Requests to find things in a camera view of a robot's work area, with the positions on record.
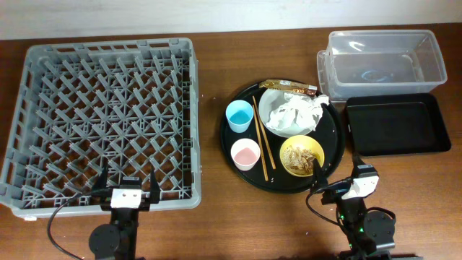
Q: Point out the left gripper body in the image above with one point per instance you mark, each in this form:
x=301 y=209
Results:
x=144 y=203

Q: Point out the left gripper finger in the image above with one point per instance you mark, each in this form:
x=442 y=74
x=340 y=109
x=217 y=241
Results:
x=100 y=189
x=154 y=193

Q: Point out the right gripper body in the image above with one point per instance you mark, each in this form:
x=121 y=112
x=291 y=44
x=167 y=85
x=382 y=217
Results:
x=336 y=195

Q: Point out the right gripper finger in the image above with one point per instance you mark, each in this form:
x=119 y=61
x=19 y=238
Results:
x=319 y=178
x=357 y=161

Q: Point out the food scraps peanuts and rice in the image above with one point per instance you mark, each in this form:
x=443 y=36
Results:
x=298 y=161

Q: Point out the yellow bowl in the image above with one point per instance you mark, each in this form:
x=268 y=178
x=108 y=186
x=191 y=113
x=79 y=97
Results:
x=304 y=142

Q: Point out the wooden chopstick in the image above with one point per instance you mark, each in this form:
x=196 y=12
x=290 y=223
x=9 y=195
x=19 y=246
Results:
x=264 y=135
x=263 y=162

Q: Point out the white paper napkin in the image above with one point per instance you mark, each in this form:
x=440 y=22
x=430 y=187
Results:
x=303 y=110

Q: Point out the pink cup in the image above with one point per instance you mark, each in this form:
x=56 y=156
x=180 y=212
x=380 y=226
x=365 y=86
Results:
x=245 y=153

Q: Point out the white round plate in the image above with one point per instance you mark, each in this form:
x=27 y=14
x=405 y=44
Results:
x=270 y=100

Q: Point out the brown snack wrapper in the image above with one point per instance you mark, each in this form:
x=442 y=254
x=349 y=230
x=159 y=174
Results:
x=289 y=86

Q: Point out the light blue cup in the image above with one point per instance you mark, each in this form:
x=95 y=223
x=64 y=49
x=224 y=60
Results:
x=239 y=114

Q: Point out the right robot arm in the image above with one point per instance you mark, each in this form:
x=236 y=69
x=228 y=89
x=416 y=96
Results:
x=369 y=230

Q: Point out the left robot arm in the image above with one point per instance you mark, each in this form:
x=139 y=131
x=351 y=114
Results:
x=117 y=239

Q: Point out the grey plastic dishwasher rack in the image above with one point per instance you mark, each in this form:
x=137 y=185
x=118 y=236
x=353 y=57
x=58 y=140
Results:
x=129 y=107

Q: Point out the clear plastic waste bin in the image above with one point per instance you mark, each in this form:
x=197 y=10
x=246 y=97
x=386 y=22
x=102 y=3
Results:
x=359 y=63

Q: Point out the round black serving tray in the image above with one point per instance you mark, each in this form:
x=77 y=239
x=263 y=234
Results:
x=329 y=133

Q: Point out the black rectangular tray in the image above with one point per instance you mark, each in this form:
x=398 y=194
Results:
x=396 y=125

